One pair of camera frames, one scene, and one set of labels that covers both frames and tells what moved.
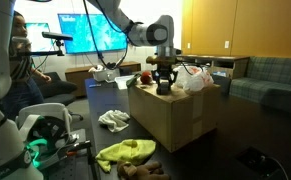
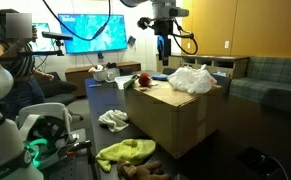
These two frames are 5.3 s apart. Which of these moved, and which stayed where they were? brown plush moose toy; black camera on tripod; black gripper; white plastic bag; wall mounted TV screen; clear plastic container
Moved: white plastic bag; black gripper
Stayed: brown plush moose toy; wall mounted TV screen; black camera on tripod; clear plastic container
